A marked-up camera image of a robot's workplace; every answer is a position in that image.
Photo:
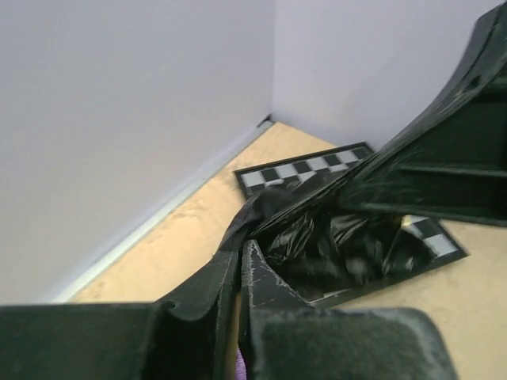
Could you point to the black trash bag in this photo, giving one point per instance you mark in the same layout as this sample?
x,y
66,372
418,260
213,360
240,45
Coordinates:
x,y
324,246

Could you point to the purple glitter microphone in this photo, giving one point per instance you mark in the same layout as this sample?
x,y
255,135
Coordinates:
x,y
240,367

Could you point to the black white chessboard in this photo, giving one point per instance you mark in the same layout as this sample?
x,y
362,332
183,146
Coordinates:
x,y
325,176

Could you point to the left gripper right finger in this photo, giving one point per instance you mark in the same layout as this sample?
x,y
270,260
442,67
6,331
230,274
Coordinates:
x,y
268,337

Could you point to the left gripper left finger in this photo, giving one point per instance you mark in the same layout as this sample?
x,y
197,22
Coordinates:
x,y
195,332

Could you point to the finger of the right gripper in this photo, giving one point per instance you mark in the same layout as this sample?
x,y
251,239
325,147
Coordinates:
x,y
450,162

